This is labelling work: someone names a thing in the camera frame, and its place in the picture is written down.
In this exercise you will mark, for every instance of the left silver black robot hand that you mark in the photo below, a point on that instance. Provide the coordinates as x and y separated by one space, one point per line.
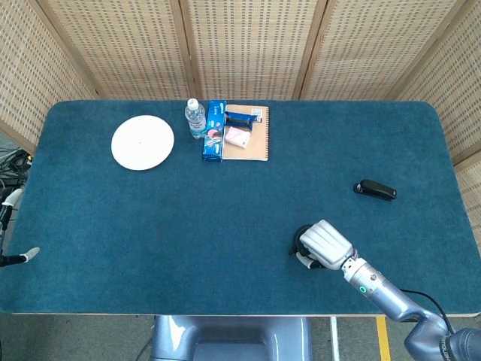
32 253

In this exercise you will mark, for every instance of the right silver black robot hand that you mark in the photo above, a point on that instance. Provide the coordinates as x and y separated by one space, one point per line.
327 244

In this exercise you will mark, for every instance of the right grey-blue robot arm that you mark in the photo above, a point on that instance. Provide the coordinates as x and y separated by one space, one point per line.
391 297

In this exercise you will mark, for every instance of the black stapler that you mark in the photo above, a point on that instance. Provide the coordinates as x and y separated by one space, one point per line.
376 190

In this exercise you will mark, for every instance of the white table leg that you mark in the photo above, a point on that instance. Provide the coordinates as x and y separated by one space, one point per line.
334 338

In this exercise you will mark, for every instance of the blue felt table cover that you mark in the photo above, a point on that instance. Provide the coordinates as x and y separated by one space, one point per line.
210 210

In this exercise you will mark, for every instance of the brown spiral notebook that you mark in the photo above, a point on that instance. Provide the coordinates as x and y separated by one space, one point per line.
255 144

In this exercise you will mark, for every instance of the grey-blue robot torso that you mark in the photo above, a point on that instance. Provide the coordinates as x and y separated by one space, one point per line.
233 338

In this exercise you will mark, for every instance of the white round plate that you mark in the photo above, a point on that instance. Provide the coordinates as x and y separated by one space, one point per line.
143 142

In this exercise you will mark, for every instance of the blue cookie box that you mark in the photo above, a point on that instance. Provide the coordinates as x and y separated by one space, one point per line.
214 131

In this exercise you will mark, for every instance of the clear plastic water bottle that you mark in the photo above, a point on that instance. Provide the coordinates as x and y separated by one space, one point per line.
195 119

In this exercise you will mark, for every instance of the woven bamboo screen panel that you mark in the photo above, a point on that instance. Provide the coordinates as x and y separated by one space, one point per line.
451 94
251 49
26 71
127 49
376 49

